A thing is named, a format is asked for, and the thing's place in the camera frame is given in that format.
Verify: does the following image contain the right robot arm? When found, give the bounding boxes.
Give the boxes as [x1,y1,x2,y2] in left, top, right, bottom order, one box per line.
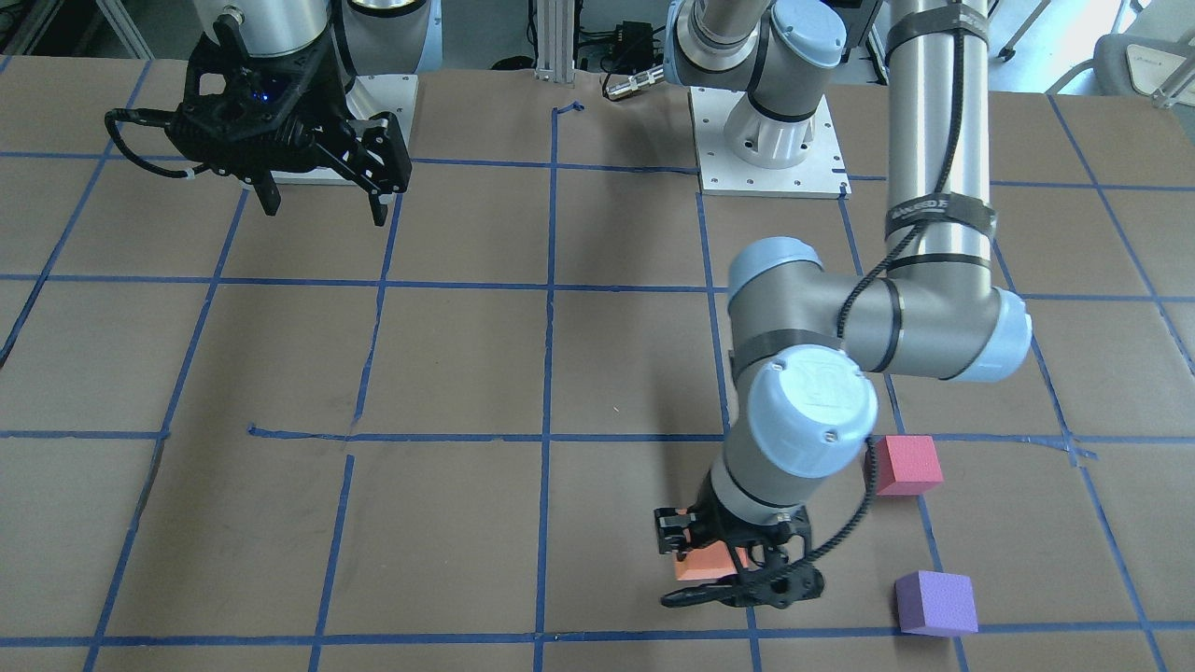
[166,1,437,226]

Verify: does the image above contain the purple foam block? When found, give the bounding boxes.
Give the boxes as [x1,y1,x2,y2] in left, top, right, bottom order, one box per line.
[893,570,980,637]

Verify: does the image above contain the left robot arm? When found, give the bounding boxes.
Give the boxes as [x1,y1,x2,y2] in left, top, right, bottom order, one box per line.
[654,1,1032,609]

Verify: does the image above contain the red foam block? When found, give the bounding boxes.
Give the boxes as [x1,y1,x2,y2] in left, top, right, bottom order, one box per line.
[876,435,945,497]

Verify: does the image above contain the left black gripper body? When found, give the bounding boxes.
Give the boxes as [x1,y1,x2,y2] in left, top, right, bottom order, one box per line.
[654,500,825,609]

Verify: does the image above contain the aluminium frame post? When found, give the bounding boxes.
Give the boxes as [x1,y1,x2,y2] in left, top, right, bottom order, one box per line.
[532,0,580,88]

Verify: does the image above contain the orange foam block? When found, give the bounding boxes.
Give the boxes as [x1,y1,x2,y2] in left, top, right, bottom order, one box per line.
[661,508,736,581]

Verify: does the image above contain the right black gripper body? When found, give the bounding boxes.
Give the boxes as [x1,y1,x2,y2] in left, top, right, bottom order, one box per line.
[174,33,413,194]

